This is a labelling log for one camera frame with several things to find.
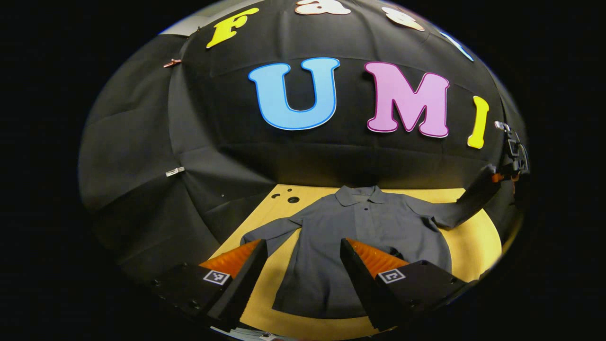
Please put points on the grey polo shirt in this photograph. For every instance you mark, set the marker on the grey polo shirt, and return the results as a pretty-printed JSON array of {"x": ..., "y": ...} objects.
[{"x": 331, "y": 237}]

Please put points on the small silver clip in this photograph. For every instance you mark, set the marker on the small silver clip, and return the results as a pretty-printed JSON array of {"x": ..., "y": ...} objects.
[{"x": 175, "y": 171}]

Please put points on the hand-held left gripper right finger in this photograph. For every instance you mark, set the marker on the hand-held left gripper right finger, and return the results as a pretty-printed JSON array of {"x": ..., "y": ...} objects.
[{"x": 362, "y": 284}]

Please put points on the small red clip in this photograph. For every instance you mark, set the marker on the small red clip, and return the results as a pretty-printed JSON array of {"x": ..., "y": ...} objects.
[{"x": 172, "y": 62}]

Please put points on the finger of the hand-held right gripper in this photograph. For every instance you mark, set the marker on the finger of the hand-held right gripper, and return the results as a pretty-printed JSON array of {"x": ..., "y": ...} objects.
[{"x": 497, "y": 177}]

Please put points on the black backdrop cloth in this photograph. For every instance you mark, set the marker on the black backdrop cloth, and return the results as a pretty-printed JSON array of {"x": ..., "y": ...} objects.
[{"x": 142, "y": 142}]

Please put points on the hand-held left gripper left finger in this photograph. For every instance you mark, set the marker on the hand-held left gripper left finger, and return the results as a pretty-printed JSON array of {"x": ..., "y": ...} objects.
[{"x": 244, "y": 284}]

